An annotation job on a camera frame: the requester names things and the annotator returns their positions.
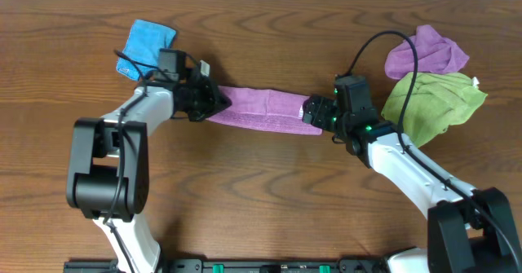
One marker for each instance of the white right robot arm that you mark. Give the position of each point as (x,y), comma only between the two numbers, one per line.
(469,230)

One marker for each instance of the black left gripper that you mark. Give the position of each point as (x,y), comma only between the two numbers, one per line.
(214,97)

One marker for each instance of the folded blue cloth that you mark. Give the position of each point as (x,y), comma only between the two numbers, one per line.
(145,41)

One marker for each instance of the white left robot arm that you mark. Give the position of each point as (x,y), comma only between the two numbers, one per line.
(108,177)

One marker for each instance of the crumpled purple cloth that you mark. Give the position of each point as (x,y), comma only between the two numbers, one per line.
(436,54)

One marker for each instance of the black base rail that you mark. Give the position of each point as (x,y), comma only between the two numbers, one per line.
(344,265)

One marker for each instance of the pink purple cloth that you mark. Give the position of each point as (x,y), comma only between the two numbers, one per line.
(264,110)

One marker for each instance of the crumpled green cloth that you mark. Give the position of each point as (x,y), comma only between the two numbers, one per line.
(439,101)

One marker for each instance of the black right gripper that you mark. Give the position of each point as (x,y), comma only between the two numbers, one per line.
(316,112)

